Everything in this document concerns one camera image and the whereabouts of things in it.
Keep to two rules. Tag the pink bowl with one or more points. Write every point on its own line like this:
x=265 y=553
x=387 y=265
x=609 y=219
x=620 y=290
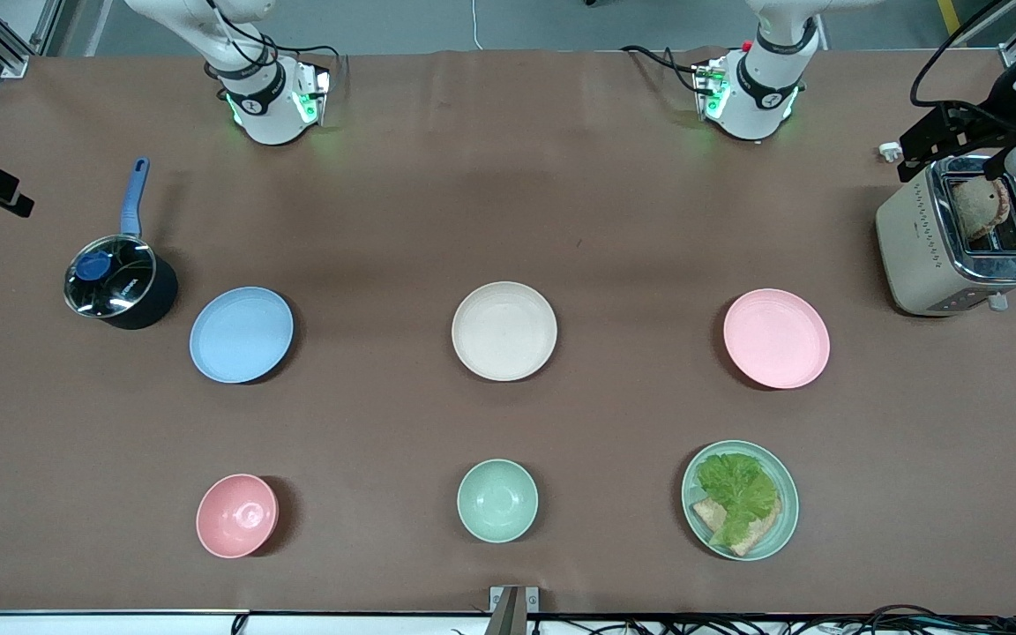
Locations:
x=236 y=516

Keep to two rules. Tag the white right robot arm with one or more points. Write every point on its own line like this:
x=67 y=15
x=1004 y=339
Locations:
x=265 y=106

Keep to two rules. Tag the white power plug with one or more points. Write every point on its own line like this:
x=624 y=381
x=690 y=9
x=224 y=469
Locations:
x=889 y=152

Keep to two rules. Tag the pink plate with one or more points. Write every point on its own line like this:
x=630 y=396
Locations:
x=776 y=339

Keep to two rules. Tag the green plate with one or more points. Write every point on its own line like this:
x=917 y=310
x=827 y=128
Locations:
x=786 y=520

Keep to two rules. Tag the toast slice on plate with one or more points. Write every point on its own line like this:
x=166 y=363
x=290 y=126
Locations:
x=759 y=532

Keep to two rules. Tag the beige and chrome toaster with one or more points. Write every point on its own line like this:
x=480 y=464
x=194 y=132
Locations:
x=914 y=247

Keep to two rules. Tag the green bowl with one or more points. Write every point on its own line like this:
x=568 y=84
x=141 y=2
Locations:
x=497 y=500

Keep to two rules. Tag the green lettuce leaf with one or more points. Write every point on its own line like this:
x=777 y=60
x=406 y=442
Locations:
x=737 y=489

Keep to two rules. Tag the brown bread slice in toaster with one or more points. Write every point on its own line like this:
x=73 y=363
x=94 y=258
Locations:
x=980 y=207

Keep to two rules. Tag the blue plate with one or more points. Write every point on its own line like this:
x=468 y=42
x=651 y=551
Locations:
x=242 y=335

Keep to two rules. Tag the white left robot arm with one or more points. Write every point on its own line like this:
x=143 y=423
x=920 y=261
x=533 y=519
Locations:
x=759 y=97

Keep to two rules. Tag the beige plate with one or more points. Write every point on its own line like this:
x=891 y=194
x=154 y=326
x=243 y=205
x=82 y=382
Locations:
x=504 y=331

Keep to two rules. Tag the grey metal camera bracket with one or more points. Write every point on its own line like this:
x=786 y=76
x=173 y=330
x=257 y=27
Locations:
x=512 y=608

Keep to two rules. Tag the glass lid with blue knob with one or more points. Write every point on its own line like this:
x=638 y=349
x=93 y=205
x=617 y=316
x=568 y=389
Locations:
x=109 y=275

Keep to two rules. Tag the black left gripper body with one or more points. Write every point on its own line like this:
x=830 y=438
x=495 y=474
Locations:
x=982 y=129

